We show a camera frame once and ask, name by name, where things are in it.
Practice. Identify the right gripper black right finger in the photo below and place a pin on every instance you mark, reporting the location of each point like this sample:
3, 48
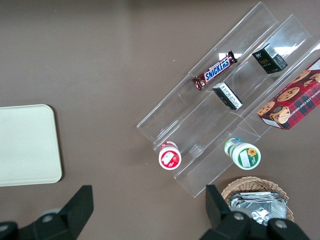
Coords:
220, 220

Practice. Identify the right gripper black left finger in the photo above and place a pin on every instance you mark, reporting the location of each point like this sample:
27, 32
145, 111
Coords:
75, 212

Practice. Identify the red lid yogurt cup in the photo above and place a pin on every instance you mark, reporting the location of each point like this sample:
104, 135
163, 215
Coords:
170, 157

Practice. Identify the beige rectangular tray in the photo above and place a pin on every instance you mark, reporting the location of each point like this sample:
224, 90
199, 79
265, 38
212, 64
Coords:
27, 145

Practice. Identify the Snickers chocolate bar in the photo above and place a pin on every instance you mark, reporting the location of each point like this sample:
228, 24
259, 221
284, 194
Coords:
216, 70

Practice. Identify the light oval wicker basket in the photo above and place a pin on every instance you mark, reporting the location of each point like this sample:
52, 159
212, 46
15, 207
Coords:
250, 183

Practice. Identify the green lid yogurt cup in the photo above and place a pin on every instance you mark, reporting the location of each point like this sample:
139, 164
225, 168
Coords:
246, 156

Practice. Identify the red tartan cookie box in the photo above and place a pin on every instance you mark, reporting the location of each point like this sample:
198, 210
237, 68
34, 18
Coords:
292, 100

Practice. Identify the small black carton box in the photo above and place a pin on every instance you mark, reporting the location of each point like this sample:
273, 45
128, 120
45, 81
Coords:
227, 97
268, 60

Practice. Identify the clear acrylic step stand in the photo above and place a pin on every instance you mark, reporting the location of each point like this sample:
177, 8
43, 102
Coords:
190, 120

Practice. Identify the silver foil packets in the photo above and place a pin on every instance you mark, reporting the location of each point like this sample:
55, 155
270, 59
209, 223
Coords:
260, 202

